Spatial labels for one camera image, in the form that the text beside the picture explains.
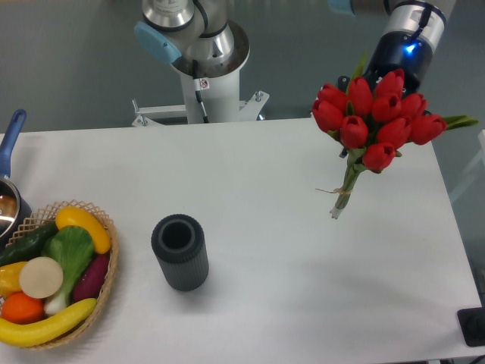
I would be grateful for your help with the red tulip bouquet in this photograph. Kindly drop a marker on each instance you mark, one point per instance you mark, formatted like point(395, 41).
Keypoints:
point(372, 125)

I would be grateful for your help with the green lettuce leaf vegetable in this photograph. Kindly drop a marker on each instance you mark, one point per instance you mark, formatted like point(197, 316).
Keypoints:
point(72, 248)

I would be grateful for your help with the woven wicker basket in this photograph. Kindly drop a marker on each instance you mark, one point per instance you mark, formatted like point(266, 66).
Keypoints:
point(46, 215)

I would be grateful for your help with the beige round disc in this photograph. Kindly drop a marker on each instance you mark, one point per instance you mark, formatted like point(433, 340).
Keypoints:
point(41, 277)

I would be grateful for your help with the yellow banana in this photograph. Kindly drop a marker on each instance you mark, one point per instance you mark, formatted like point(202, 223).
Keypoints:
point(41, 332)

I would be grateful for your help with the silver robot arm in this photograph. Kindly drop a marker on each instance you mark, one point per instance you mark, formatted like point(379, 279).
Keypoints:
point(425, 20)

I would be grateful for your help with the dark green cucumber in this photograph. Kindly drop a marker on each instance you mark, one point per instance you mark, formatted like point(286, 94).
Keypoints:
point(29, 246)

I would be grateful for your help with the dark grey ribbed vase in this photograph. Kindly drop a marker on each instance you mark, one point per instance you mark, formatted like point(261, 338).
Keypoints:
point(178, 242)

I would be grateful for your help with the blue-handled steel saucepan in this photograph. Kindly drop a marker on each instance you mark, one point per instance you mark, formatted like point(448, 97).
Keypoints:
point(14, 209)

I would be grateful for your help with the black device at table edge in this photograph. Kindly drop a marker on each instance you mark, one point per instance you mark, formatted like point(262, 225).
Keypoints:
point(472, 325)

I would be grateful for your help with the yellow bell pepper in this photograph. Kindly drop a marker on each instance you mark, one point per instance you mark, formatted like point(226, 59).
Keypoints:
point(9, 278)

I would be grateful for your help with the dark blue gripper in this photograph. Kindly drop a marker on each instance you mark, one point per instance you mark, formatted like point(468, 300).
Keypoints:
point(394, 51)

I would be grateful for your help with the orange fruit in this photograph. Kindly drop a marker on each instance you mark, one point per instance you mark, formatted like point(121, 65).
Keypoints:
point(22, 309)

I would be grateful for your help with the purple sweet potato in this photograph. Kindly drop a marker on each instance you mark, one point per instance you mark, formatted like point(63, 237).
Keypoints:
point(90, 283)

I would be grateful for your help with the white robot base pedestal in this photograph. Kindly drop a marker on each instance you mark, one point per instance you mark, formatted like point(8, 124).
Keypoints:
point(208, 51)

